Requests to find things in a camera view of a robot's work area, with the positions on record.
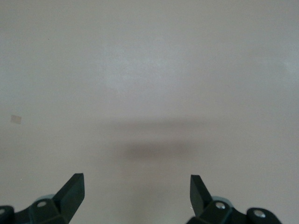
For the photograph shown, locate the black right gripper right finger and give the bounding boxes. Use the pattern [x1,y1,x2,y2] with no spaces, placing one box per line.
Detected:
[188,174,283,224]

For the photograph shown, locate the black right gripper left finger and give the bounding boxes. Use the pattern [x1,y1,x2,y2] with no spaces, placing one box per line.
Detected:
[0,173,85,224]

